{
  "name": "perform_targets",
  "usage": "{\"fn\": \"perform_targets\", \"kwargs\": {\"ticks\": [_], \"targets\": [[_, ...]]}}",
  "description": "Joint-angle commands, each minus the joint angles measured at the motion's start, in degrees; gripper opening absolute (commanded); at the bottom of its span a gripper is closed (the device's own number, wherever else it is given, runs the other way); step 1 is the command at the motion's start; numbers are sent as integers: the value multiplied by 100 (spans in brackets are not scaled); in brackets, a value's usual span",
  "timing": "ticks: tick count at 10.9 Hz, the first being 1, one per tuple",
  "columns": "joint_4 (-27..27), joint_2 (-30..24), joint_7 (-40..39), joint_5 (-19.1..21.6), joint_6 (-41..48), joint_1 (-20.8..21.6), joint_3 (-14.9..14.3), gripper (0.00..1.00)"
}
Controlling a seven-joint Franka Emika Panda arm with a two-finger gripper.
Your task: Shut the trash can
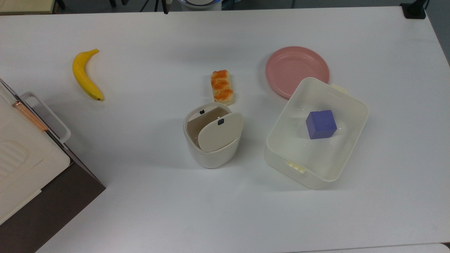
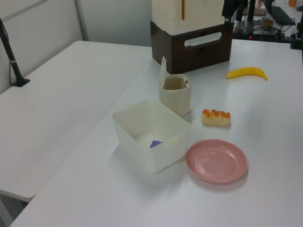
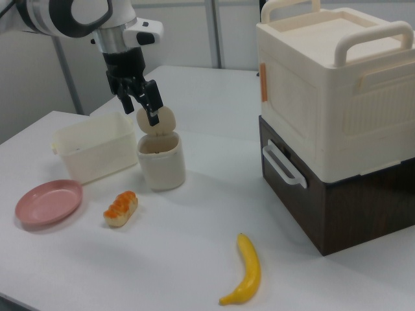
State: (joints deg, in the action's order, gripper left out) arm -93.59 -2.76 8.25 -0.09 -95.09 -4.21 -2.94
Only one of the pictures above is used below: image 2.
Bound black keyboard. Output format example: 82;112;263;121
264;0;296;26

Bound small beige lidded trash can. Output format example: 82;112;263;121
158;56;192;117

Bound white plastic storage box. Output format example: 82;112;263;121
112;98;191;175

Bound toy bread with orange topping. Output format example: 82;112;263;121
201;108;232;128

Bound cream white cabinet box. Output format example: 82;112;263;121
151;0;225;36

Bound yellow toy banana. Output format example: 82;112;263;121
224;66;268;81

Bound dark brown crate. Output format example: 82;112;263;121
150;20;233;74

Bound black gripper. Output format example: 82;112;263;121
222;0;247;25

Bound black camera stand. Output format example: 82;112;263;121
289;21;303;51

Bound black upright pole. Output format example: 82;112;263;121
247;0;256;22

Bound pink plastic plate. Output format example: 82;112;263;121
185;139;249;185

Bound black device with red light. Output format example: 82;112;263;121
233;20;280;42

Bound black camera pole with clamp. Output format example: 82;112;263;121
0;17;31;87

